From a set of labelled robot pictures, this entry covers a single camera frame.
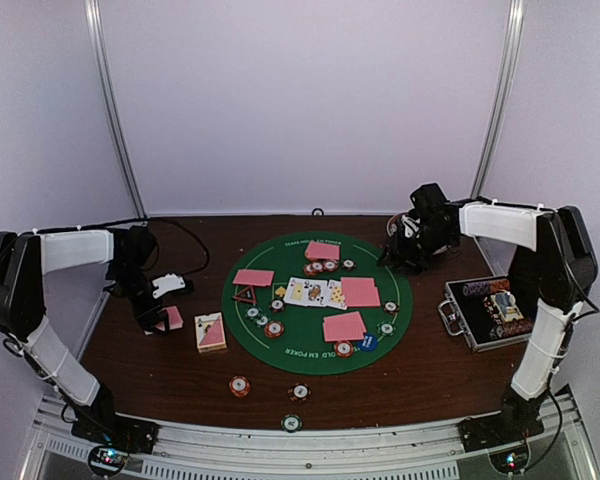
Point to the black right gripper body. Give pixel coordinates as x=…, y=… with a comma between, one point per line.
x=416, y=251

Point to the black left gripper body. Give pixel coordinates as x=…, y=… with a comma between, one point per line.
x=140, y=310

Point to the red backed card deck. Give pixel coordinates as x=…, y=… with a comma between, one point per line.
x=171, y=319

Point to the face down cards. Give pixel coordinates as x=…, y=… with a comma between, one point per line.
x=322, y=251
x=360, y=292
x=344, y=327

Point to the red 5 chip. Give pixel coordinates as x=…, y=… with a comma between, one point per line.
x=274, y=329
x=313, y=268
x=343, y=349

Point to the queen face up card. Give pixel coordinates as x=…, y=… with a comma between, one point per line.
x=314, y=292

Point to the red backed card gripper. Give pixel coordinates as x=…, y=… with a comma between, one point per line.
x=254, y=277

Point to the red chip stack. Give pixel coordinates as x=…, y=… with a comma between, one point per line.
x=239, y=386

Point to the brown 100 chip stack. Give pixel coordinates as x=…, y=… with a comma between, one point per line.
x=299, y=392

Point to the green 20 chip stack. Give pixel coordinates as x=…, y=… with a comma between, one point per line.
x=291, y=423

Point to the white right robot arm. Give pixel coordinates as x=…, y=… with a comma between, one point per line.
x=552, y=245

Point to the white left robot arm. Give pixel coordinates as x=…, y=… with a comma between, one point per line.
x=24, y=261

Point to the patterned saucer plate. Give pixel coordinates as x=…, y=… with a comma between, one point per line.
x=392, y=227

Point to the playing card box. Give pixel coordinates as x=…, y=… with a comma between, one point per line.
x=210, y=332

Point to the round green poker mat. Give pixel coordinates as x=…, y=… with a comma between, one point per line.
x=302, y=349

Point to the blue small blind button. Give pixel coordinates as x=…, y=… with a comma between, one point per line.
x=369, y=343

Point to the black red triangular dealer button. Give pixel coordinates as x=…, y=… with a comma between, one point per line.
x=246, y=295

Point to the aluminium poker chip case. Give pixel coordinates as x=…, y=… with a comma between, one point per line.
x=489, y=312

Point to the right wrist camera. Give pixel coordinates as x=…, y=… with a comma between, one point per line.
x=427, y=201

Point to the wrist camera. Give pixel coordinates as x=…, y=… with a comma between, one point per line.
x=171, y=283
x=427, y=201

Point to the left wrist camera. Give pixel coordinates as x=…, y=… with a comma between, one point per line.
x=171, y=283

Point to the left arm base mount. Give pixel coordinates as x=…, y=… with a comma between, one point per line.
x=115, y=437

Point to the aluminium table front rail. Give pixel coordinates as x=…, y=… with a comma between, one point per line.
x=431, y=450

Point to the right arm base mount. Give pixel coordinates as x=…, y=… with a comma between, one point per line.
x=507, y=431

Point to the right aluminium frame post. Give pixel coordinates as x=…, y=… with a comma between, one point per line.
x=506, y=73

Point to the aluminium frame post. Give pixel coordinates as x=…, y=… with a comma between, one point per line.
x=506, y=73
x=97, y=37

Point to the left aluminium frame post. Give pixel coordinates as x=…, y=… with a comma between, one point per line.
x=97, y=37

